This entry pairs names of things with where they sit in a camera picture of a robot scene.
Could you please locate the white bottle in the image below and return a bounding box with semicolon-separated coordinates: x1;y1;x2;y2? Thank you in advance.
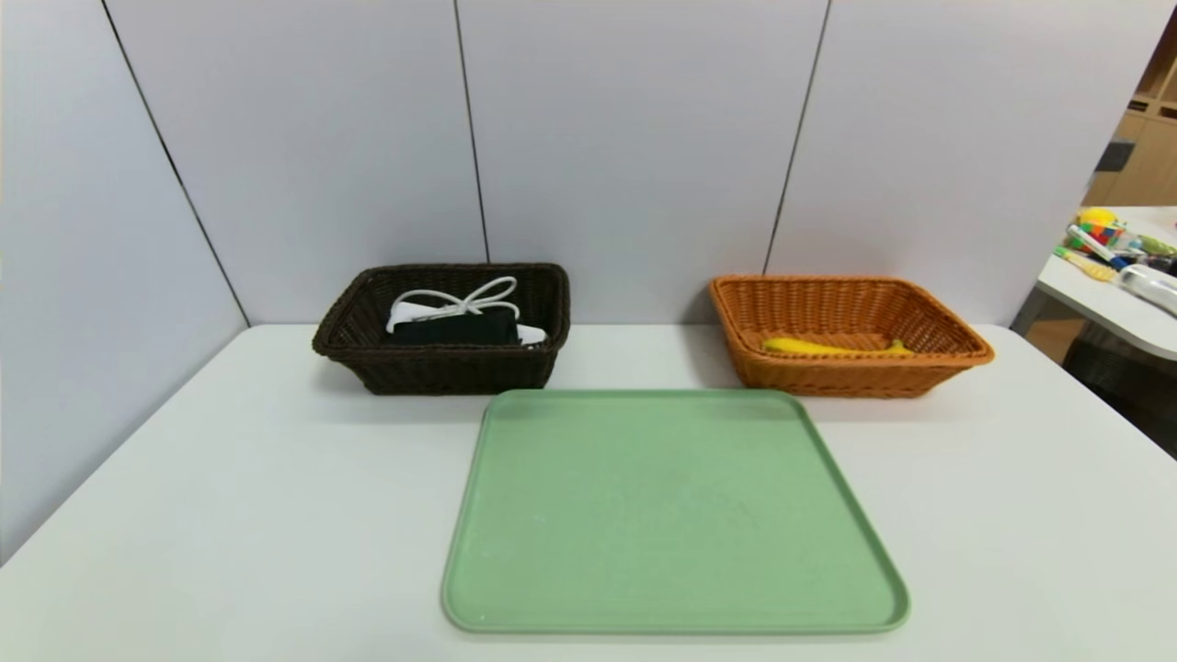
1117;264;1177;316

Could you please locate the black glasses case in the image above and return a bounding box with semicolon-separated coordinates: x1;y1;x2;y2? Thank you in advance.
386;310;521;348

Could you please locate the yellow green toy item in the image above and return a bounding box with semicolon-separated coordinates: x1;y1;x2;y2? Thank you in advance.
1054;245;1115;281

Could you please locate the orange wicker basket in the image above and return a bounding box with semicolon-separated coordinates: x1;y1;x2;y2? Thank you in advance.
708;274;996;399

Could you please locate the white power strip with cable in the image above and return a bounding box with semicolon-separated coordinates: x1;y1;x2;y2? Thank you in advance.
386;276;548;348

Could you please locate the colourful cube toy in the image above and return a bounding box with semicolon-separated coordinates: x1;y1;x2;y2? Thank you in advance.
1067;208;1127;254

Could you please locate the dark grey woven bin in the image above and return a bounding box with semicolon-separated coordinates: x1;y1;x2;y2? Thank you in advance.
1062;326;1177;456

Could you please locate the yellow banana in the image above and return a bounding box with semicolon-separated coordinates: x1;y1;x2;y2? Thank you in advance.
761;337;916;359

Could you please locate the wooden shelf unit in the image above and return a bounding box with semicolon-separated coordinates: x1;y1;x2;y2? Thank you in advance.
1083;18;1177;208

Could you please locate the light green plastic tray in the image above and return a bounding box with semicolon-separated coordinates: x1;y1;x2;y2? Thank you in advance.
440;388;911;635

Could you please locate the dark brown wicker basket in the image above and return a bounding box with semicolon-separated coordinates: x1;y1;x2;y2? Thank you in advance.
311;263;571;396

